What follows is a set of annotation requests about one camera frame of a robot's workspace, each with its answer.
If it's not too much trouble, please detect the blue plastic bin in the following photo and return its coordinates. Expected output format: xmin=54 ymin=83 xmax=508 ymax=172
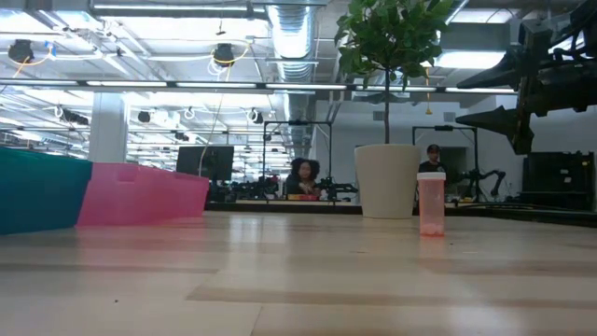
xmin=0 ymin=146 xmax=94 ymax=236

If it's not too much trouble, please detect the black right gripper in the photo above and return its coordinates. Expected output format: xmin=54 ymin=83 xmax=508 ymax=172
xmin=454 ymin=18 xmax=597 ymax=156

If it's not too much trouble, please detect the yellow hanging cord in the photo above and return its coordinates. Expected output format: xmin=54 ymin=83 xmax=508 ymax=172
xmin=423 ymin=64 xmax=434 ymax=117

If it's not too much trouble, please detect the white plant pot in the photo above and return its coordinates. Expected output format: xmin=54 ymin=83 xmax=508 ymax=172
xmin=354 ymin=143 xmax=423 ymax=220

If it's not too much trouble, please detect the pink pill bottle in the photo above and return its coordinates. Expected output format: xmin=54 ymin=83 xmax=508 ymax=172
xmin=416 ymin=172 xmax=447 ymax=238

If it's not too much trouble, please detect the black background frame stand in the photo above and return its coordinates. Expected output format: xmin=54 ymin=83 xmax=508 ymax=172
xmin=411 ymin=124 xmax=479 ymax=203
xmin=262 ymin=119 xmax=333 ymax=202

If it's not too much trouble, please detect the black ceiling cable reel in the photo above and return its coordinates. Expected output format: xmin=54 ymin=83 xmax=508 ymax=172
xmin=212 ymin=42 xmax=237 ymax=69
xmin=7 ymin=39 xmax=36 ymax=64

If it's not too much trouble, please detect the black rail with light strips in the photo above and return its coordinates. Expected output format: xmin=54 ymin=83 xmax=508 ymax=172
xmin=0 ymin=77 xmax=519 ymax=96

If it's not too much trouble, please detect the white building column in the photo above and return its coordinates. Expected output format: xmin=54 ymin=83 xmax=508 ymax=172
xmin=88 ymin=91 xmax=130 ymax=164

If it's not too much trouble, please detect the black cabinet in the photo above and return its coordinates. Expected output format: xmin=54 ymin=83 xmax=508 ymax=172
xmin=521 ymin=150 xmax=596 ymax=212

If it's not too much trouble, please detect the person with cap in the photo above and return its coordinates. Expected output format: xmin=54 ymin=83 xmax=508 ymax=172
xmin=418 ymin=144 xmax=447 ymax=174

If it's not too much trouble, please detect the green leafy plant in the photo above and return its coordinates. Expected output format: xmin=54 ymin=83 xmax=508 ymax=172
xmin=334 ymin=0 xmax=456 ymax=145

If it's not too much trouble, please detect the black background monitor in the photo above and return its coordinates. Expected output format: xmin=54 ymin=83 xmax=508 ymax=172
xmin=175 ymin=145 xmax=235 ymax=182

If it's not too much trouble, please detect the red plastic bin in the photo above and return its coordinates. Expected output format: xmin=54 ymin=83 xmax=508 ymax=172
xmin=76 ymin=161 xmax=211 ymax=228

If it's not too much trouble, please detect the seated person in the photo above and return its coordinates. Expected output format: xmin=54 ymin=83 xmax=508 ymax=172
xmin=285 ymin=157 xmax=323 ymax=197

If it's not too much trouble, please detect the silver ceiling air duct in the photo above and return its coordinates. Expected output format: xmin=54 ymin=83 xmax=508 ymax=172
xmin=266 ymin=0 xmax=319 ymax=164

